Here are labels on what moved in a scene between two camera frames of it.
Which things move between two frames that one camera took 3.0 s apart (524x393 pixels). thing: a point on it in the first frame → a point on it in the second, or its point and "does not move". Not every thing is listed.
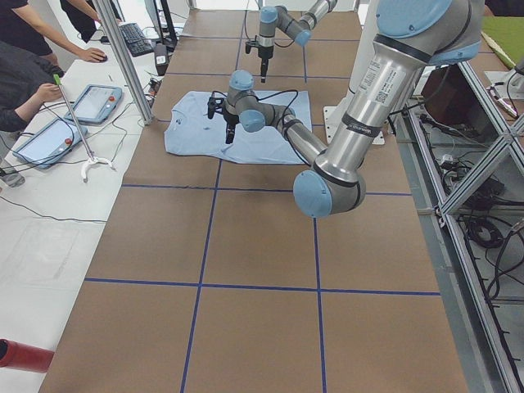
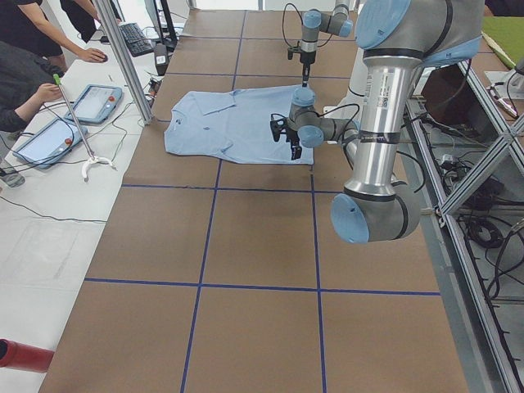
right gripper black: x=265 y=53 → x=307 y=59
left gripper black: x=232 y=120 → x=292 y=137
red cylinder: x=24 y=356 does not move
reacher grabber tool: x=56 y=79 does not move
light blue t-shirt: x=190 y=129 does not move
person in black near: x=27 y=81 does not move
